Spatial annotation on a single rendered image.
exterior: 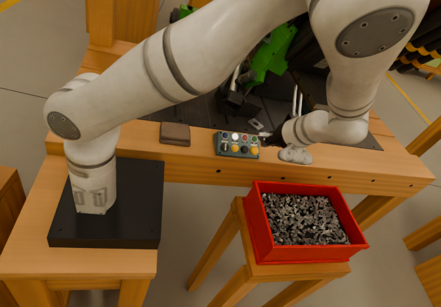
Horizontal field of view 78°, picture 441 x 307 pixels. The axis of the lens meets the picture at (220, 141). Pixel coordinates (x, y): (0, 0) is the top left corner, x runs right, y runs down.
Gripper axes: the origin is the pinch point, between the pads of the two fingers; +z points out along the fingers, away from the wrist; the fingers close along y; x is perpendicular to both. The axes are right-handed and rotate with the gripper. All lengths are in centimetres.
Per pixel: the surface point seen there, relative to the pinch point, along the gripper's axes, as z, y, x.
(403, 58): -18.8, -32.5, -29.2
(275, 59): 3.3, -2.2, -29.8
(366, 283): 74, -123, 57
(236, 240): 93, -37, 41
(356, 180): 15, -50, 3
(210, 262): 48, -5, 45
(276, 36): 3.1, -1.8, -38.3
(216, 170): 17.1, 8.4, 8.5
